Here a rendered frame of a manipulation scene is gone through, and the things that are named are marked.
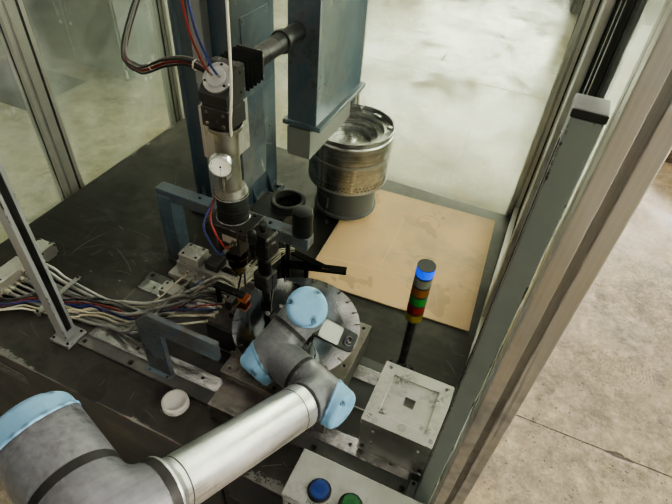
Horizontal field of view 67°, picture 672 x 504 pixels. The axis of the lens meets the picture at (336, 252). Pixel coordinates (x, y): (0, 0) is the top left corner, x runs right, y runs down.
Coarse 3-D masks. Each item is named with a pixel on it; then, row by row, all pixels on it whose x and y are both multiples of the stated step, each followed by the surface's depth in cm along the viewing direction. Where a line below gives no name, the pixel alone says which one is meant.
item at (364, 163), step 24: (360, 120) 188; (384, 120) 185; (336, 144) 168; (360, 144) 170; (384, 144) 172; (312, 168) 184; (336, 168) 175; (360, 168) 175; (384, 168) 182; (336, 192) 181; (360, 192) 181; (336, 216) 192; (360, 216) 194
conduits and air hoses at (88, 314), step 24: (48, 264) 166; (0, 288) 156; (72, 288) 160; (192, 288) 143; (72, 312) 153; (96, 312) 152; (120, 312) 150; (144, 312) 143; (168, 312) 136; (192, 312) 138; (216, 312) 140
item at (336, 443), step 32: (224, 160) 99; (224, 224) 113; (256, 224) 114; (160, 320) 123; (192, 320) 154; (224, 320) 139; (96, 352) 144; (128, 352) 144; (160, 352) 133; (192, 352) 146; (224, 352) 147; (352, 352) 138; (192, 384) 138; (224, 384) 132; (256, 384) 129; (352, 384) 142; (224, 416) 128; (352, 416) 134; (320, 448) 127; (352, 448) 127; (384, 480) 123
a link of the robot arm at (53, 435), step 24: (24, 408) 63; (48, 408) 63; (72, 408) 66; (0, 432) 61; (24, 432) 61; (48, 432) 61; (72, 432) 62; (96, 432) 64; (0, 456) 60; (24, 456) 59; (48, 456) 59; (72, 456) 59; (96, 456) 60; (0, 480) 60; (24, 480) 58; (48, 480) 57
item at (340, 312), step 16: (256, 288) 139; (288, 288) 140; (320, 288) 141; (336, 288) 141; (240, 304) 135; (256, 304) 135; (272, 304) 135; (336, 304) 137; (352, 304) 137; (240, 320) 131; (256, 320) 131; (336, 320) 133; (352, 320) 133; (240, 336) 127; (256, 336) 127; (240, 352) 124; (320, 352) 125; (336, 352) 125
